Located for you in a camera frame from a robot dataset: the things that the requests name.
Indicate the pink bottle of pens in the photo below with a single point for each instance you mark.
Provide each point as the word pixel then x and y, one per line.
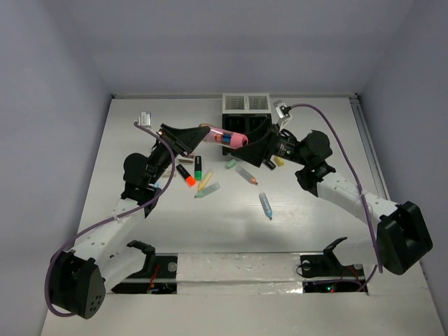
pixel 223 137

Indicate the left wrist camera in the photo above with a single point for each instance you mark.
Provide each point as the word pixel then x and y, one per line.
pixel 145 119

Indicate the black slotted organizer box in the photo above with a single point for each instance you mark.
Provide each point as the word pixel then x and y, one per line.
pixel 244 123

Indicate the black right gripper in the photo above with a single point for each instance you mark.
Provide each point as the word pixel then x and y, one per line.
pixel 255 152

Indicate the white slotted organizer box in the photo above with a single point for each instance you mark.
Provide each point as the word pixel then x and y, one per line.
pixel 246 103

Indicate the yellow marker cap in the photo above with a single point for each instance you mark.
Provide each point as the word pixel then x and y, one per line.
pixel 279 162

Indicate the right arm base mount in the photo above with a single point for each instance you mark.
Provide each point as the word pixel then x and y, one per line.
pixel 323 273

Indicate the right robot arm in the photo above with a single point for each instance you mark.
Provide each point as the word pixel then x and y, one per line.
pixel 400 235

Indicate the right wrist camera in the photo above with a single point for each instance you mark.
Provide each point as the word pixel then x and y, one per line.
pixel 283 112

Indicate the black marker orange cap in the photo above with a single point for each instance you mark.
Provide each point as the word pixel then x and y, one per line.
pixel 185 175

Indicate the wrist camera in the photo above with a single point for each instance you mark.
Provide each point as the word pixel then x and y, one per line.
pixel 145 119
pixel 283 112

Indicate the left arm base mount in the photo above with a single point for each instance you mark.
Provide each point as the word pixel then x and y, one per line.
pixel 157 275

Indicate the clear blue-tip marker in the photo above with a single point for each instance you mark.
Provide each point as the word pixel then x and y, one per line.
pixel 266 205

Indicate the black marker blue cap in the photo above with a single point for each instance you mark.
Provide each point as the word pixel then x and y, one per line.
pixel 270 164

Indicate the clear yellow highlighter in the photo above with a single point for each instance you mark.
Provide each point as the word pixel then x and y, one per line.
pixel 205 180

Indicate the clear green highlighter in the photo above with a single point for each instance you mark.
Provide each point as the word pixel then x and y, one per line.
pixel 208 190

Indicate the clear orange-tip marker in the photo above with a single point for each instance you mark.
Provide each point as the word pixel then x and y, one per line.
pixel 246 175

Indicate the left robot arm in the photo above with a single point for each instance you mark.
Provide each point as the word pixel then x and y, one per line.
pixel 100 256

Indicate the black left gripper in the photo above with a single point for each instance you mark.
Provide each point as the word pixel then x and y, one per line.
pixel 186 139

